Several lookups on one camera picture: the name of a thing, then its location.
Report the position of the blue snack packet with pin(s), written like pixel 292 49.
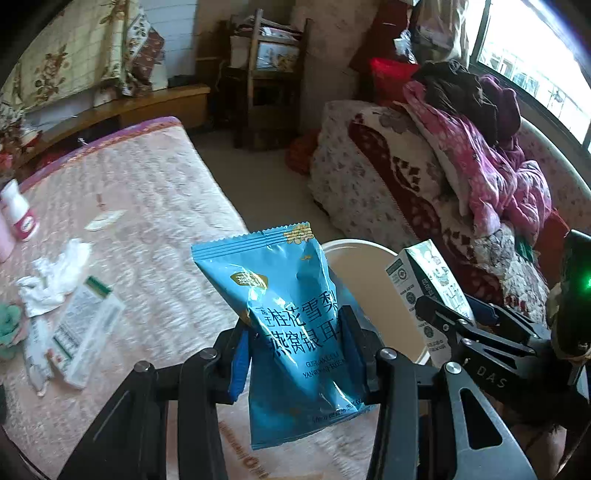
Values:
pixel 286 323

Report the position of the cream plastic bucket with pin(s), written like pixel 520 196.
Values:
pixel 360 277

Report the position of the green white medicine box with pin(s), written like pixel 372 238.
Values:
pixel 85 327

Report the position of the cream floral checked cloth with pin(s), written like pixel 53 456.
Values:
pixel 69 50

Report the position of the teal pink cloth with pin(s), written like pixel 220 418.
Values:
pixel 9 327

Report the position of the floral covered sofa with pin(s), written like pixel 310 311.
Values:
pixel 351 184

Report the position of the black set-top box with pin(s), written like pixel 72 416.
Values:
pixel 184 81

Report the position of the white tissue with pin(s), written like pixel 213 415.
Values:
pixel 55 277

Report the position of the pink floral quilted jacket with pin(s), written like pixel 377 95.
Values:
pixel 475 170

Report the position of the beige curtain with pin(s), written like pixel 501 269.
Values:
pixel 438 27

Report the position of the dark wooden rack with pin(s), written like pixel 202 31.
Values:
pixel 268 78

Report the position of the dark clothes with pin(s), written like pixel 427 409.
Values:
pixel 457 92

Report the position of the maroon floral cloth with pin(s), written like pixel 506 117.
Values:
pixel 147 50

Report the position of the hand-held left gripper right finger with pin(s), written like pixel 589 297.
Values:
pixel 355 341

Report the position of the maroon garment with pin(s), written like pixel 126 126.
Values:
pixel 503 110

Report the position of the wooden cabinet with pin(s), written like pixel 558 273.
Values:
pixel 138 104

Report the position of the white pill bottle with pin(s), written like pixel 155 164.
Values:
pixel 18 212

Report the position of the floral printed bedding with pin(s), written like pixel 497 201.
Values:
pixel 277 53

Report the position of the red cushion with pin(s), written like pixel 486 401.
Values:
pixel 392 76

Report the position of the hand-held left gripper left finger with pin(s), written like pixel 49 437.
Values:
pixel 240 364

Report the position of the window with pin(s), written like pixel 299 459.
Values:
pixel 535 60

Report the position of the green packet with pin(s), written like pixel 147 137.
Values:
pixel 524 249

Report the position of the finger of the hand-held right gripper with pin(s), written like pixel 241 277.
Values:
pixel 485 310
pixel 443 318

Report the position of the pink bottle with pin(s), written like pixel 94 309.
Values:
pixel 3 240

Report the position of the small white green carton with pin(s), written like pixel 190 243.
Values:
pixel 429 286

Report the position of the orange red cloth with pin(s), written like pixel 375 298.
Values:
pixel 302 152

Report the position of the pink quilted table cover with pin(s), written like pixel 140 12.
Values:
pixel 138 207

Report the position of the red patterned blanket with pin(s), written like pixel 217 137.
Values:
pixel 406 166

